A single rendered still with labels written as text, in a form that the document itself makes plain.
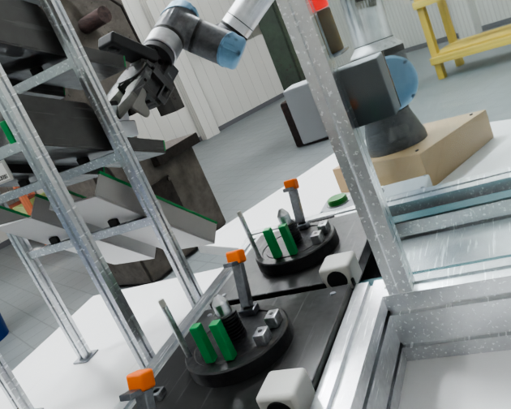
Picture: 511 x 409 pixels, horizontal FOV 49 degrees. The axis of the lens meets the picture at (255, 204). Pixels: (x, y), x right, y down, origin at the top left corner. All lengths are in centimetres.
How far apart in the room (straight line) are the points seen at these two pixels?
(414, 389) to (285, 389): 21
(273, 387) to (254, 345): 10
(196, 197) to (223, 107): 616
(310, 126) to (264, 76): 1050
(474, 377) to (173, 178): 375
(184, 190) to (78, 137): 349
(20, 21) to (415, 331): 70
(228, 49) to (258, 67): 991
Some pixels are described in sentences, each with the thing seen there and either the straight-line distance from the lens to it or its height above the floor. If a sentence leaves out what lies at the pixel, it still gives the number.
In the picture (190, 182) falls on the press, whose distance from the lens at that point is 445.
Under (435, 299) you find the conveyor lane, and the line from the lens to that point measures 73.
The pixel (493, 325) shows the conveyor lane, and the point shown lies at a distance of 75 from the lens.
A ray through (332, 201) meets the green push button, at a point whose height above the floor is 97.
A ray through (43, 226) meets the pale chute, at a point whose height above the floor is 116.
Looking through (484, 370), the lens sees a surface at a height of 86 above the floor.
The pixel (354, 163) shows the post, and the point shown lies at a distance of 67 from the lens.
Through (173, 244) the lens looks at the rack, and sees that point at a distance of 97.
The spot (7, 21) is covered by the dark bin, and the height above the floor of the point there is 147.
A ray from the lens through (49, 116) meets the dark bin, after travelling 90.
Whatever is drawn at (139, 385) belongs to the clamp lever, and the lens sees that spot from 57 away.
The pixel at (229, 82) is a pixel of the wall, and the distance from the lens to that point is 1069.
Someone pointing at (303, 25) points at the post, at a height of 130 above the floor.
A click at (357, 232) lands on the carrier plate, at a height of 97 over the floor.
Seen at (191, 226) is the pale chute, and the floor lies 105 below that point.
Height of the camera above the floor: 131
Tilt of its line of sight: 15 degrees down
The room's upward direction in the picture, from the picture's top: 24 degrees counter-clockwise
